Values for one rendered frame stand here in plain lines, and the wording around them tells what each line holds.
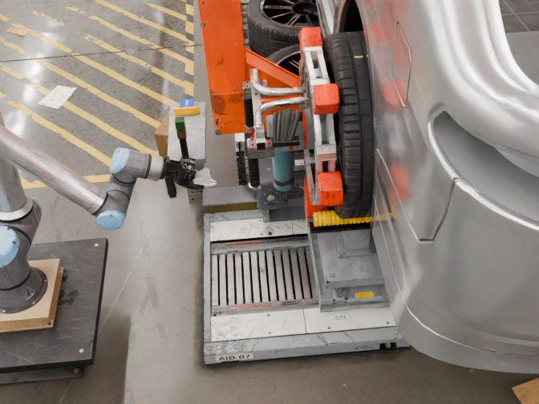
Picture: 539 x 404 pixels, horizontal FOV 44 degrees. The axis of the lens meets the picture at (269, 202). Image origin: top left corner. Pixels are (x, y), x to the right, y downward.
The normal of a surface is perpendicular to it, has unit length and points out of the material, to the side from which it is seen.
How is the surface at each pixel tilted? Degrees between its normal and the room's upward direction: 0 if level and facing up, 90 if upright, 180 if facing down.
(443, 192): 91
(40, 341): 0
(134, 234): 0
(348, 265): 0
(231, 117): 90
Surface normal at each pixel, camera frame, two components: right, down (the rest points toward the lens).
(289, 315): -0.04, -0.72
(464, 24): -0.40, -0.55
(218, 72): 0.07, 0.69
